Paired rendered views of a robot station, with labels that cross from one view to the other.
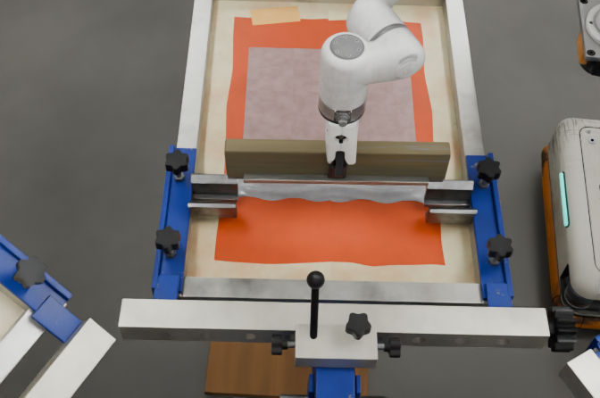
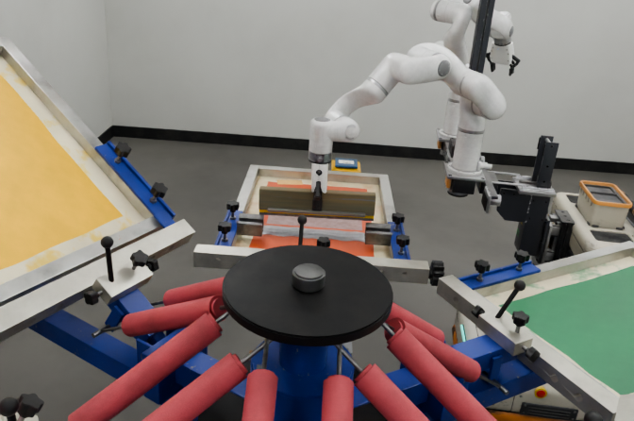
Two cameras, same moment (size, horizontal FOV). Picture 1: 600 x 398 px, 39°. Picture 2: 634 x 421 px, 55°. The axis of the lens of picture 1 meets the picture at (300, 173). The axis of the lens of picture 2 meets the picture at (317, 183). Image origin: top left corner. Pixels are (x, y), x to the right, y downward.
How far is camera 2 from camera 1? 1.03 m
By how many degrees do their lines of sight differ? 32
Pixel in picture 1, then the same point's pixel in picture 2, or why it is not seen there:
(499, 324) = (402, 263)
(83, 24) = (173, 261)
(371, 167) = (335, 204)
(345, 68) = (321, 125)
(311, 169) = (303, 204)
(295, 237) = not seen: hidden behind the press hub
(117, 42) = (191, 270)
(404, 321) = not seen: hidden behind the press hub
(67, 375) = (168, 236)
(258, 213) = (274, 240)
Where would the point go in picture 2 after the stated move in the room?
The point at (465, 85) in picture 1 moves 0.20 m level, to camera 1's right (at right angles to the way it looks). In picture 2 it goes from (389, 203) to (442, 207)
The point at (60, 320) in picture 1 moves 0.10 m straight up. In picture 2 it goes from (167, 221) to (166, 188)
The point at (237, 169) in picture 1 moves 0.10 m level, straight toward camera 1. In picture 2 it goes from (264, 204) to (264, 217)
